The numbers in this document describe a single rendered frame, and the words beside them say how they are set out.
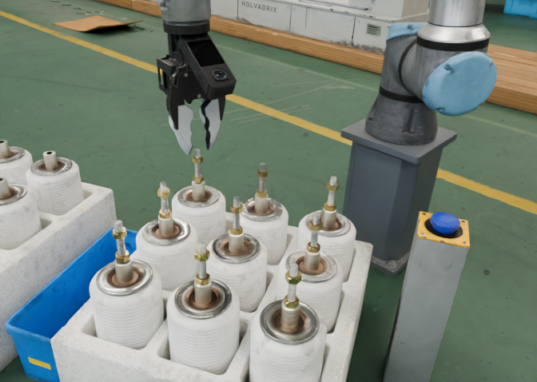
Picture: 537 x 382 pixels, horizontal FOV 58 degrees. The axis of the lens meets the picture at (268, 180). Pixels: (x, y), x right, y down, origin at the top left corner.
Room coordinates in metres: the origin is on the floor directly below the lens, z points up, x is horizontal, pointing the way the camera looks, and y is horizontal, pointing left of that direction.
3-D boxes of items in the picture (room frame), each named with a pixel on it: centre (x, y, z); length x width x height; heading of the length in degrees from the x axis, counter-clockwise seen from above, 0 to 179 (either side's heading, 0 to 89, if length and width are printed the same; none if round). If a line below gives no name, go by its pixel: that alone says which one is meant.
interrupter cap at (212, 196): (0.74, 0.12, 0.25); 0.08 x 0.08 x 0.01
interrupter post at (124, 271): (0.51, 0.19, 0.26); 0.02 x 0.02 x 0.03
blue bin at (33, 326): (0.67, 0.31, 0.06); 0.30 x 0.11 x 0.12; 163
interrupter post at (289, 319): (0.45, -0.04, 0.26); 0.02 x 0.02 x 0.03
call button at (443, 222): (0.58, -0.26, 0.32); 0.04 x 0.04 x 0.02
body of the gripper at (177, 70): (0.76, 0.14, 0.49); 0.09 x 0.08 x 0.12; 35
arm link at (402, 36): (0.97, -0.28, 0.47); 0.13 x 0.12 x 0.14; 11
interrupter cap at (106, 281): (0.51, 0.19, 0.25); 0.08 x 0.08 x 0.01
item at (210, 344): (0.48, 0.08, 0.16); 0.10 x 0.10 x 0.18
